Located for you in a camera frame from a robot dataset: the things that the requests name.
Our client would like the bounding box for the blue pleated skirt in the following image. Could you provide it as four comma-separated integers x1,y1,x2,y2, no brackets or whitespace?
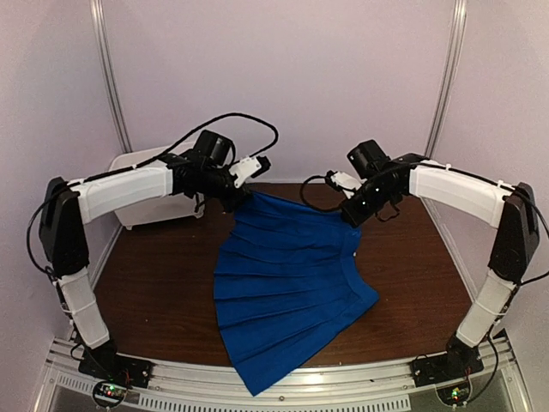
214,192,378,396

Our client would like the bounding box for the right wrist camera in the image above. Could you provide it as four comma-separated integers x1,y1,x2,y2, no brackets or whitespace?
325,171,362,199

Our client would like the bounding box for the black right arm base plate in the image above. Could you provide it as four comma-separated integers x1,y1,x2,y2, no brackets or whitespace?
410,342,484,387

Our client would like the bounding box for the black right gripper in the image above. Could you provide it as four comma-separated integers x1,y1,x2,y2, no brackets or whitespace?
340,180,398,229

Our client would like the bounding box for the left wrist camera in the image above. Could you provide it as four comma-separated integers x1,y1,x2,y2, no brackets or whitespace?
229,155,271,179

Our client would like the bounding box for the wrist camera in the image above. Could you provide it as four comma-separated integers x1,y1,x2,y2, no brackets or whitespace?
325,171,362,199
229,155,271,179

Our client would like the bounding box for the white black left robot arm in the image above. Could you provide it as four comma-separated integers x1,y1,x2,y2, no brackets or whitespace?
39,130,269,349

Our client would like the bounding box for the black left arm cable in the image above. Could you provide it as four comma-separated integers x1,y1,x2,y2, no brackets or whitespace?
136,112,280,164

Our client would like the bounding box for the aluminium frame post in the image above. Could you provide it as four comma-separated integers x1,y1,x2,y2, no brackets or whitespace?
424,0,468,158
89,0,132,154

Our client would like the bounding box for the left round circuit board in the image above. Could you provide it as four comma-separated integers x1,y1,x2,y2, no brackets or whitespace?
92,380,129,409

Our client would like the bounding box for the round circuit board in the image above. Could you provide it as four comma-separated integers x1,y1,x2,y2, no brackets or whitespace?
92,380,129,409
436,381,472,408

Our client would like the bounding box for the aluminium frame post right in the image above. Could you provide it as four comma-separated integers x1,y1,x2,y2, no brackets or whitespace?
424,0,468,158

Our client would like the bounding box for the white plastic laundry bin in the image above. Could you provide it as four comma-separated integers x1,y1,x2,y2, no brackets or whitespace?
108,147,205,230

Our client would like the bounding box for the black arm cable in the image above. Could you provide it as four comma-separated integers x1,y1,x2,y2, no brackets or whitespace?
136,112,280,164
299,173,344,214

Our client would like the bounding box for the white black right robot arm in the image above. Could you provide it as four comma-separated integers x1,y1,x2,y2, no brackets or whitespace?
328,140,548,379

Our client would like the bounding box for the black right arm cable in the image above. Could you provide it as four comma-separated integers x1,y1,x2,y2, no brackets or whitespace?
299,173,344,214

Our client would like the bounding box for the aluminium frame post left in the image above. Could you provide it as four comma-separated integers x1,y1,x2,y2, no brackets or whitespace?
89,0,132,154

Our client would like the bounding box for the right round circuit board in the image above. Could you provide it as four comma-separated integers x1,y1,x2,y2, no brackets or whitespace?
436,381,472,408

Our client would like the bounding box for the aluminium front rail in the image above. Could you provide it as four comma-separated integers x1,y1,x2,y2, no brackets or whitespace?
42,330,524,412

